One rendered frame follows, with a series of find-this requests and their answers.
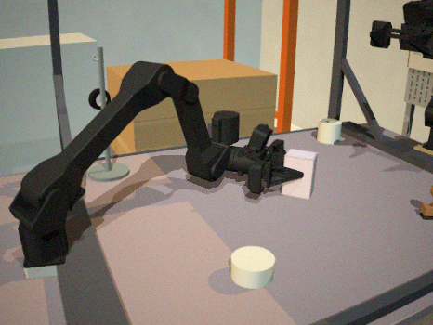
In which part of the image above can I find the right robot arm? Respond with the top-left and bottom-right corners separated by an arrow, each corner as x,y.
8,61 -> 240,268

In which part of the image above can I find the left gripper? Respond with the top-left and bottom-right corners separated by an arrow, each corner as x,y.
370,20 -> 433,57

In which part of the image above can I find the pale yellow cylinder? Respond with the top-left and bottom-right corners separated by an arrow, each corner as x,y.
230,246 -> 275,289

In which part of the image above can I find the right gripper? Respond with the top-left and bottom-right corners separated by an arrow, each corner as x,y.
233,139 -> 304,194

